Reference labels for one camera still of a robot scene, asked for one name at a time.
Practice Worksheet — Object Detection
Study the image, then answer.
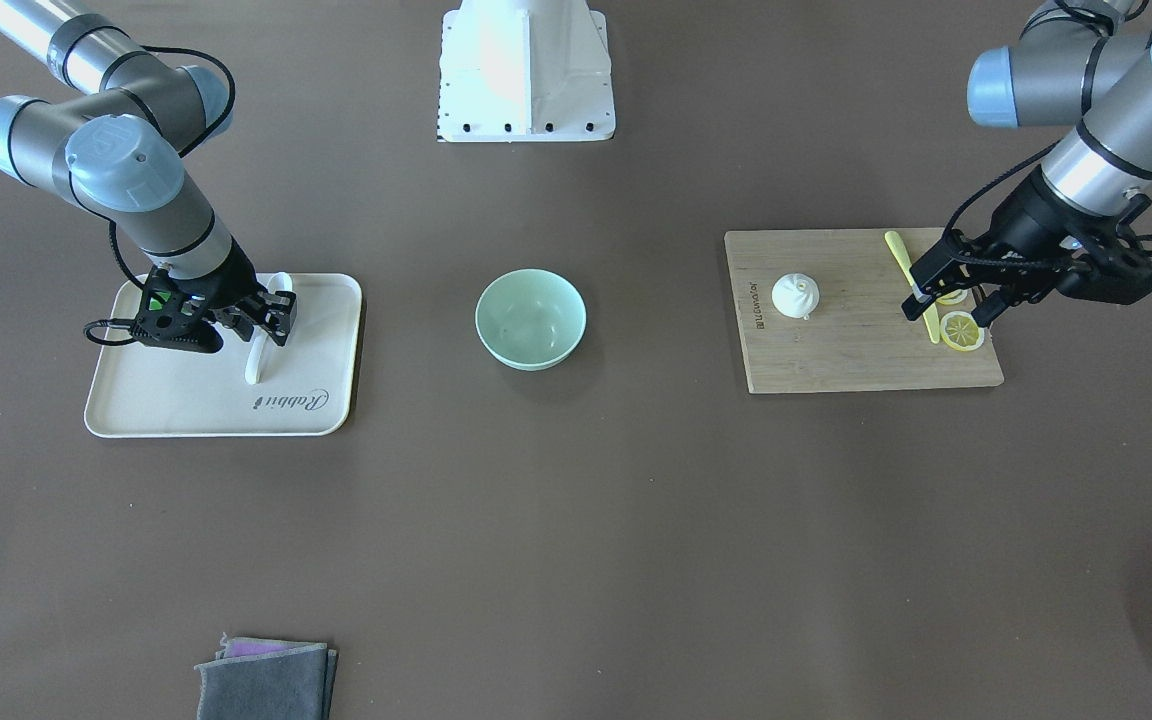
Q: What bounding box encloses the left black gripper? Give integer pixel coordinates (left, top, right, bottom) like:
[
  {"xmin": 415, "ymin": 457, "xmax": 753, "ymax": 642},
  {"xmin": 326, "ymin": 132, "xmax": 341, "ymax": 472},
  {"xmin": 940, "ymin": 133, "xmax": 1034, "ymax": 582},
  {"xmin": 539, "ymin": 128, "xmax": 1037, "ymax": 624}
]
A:
[{"xmin": 901, "ymin": 195, "xmax": 1152, "ymax": 328}]

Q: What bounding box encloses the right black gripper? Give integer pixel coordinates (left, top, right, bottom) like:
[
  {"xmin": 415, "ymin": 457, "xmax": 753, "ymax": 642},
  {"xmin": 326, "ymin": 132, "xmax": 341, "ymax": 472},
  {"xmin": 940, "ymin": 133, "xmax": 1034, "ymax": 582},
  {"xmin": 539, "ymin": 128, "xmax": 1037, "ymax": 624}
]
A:
[{"xmin": 84, "ymin": 268, "xmax": 297, "ymax": 354}]

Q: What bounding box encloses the white ceramic spoon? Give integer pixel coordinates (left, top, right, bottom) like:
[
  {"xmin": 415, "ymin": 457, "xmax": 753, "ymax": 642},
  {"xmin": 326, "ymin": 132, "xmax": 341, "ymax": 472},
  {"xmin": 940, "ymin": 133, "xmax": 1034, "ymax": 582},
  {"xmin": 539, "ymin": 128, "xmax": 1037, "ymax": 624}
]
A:
[{"xmin": 243, "ymin": 272, "xmax": 293, "ymax": 386}]

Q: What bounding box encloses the white steamed bun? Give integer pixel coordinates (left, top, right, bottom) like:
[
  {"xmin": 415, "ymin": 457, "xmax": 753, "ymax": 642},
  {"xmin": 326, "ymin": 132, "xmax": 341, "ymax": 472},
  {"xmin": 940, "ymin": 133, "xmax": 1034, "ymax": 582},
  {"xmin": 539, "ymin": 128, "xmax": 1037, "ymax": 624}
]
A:
[{"xmin": 772, "ymin": 273, "xmax": 820, "ymax": 320}]

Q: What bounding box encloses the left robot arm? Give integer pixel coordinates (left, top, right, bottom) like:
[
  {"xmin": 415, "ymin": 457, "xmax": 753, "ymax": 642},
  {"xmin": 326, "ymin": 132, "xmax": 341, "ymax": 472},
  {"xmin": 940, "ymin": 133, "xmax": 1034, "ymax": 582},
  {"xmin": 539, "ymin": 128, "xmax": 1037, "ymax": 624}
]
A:
[{"xmin": 902, "ymin": 1, "xmax": 1152, "ymax": 327}]

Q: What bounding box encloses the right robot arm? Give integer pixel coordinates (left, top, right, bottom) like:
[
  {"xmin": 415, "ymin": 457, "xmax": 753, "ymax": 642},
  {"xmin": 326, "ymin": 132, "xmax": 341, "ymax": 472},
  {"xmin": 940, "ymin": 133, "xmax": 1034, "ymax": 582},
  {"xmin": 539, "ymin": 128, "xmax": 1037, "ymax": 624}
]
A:
[{"xmin": 0, "ymin": 1, "xmax": 296, "ymax": 354}]

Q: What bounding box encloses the mint green bowl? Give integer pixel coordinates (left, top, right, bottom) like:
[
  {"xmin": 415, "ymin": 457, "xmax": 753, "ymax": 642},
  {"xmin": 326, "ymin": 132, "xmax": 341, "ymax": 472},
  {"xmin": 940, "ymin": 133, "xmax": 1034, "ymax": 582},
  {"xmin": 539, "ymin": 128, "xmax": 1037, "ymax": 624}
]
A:
[{"xmin": 473, "ymin": 268, "xmax": 588, "ymax": 372}]

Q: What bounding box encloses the upper lemon slice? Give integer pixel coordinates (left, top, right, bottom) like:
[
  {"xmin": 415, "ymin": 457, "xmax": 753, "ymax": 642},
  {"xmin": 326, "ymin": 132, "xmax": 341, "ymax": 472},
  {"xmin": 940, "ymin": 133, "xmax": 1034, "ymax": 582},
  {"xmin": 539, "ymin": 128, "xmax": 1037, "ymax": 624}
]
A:
[{"xmin": 935, "ymin": 290, "xmax": 970, "ymax": 306}]

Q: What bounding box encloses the lemon slice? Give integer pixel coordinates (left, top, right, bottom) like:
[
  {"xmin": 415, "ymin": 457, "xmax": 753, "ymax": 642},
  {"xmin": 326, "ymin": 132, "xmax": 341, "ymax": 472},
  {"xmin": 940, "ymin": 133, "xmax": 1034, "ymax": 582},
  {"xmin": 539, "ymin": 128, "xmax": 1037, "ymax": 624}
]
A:
[
  {"xmin": 935, "ymin": 290, "xmax": 970, "ymax": 306},
  {"xmin": 940, "ymin": 311, "xmax": 987, "ymax": 353}
]

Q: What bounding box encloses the lower lemon slice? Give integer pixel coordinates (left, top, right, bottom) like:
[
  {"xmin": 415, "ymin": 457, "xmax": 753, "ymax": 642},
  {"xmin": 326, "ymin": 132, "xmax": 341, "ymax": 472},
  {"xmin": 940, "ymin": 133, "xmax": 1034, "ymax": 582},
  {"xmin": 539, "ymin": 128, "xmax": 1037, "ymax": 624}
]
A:
[{"xmin": 940, "ymin": 311, "xmax": 987, "ymax": 353}]

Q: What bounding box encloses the yellow plastic knife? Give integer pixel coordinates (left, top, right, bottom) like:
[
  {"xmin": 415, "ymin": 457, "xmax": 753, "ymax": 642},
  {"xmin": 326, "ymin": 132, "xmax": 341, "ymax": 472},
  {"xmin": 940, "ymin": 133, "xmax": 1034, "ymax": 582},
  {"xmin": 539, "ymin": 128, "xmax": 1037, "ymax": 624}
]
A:
[{"xmin": 884, "ymin": 232, "xmax": 941, "ymax": 344}]

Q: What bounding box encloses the green lime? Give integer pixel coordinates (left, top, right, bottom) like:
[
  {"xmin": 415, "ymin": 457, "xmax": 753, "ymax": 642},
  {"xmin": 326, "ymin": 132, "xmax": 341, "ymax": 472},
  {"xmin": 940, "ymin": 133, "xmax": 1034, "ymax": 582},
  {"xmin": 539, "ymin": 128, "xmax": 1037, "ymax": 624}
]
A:
[{"xmin": 147, "ymin": 290, "xmax": 173, "ymax": 311}]

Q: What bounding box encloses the bamboo cutting board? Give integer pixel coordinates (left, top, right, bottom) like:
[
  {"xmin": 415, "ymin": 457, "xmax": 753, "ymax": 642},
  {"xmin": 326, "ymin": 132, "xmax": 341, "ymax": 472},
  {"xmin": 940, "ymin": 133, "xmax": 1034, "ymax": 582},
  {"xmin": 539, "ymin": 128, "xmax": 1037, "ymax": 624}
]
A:
[{"xmin": 723, "ymin": 228, "xmax": 1005, "ymax": 395}]

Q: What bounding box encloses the cream rabbit tray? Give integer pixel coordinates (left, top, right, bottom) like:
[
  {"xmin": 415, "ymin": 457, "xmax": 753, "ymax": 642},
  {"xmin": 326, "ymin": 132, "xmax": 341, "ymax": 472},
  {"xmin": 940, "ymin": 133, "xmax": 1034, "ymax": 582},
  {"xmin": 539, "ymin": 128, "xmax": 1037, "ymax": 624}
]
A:
[{"xmin": 84, "ymin": 273, "xmax": 364, "ymax": 438}]

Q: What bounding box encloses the grey folded cloth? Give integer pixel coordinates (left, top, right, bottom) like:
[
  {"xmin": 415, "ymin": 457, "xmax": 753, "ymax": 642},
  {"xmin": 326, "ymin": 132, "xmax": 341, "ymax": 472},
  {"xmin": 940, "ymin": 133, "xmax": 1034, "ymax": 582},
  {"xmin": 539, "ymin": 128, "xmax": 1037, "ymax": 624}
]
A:
[{"xmin": 195, "ymin": 635, "xmax": 338, "ymax": 719}]

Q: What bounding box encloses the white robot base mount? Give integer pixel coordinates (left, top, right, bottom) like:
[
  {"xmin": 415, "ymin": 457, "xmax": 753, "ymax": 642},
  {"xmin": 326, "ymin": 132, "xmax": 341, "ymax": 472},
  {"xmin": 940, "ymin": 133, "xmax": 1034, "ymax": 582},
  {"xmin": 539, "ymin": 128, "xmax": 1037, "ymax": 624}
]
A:
[{"xmin": 435, "ymin": 1, "xmax": 617, "ymax": 143}]

